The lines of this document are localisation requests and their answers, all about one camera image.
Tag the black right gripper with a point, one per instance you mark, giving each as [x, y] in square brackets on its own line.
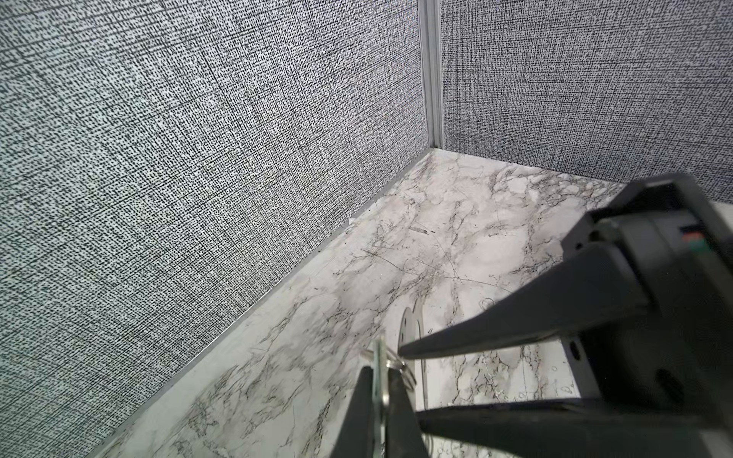
[645, 292]

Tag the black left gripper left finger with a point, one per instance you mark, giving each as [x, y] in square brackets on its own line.
[356, 436]

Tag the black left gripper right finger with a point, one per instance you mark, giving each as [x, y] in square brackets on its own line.
[403, 433]

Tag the silver key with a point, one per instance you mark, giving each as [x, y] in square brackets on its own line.
[380, 395]

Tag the aluminium enclosure frame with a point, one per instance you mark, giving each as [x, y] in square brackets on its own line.
[431, 61]

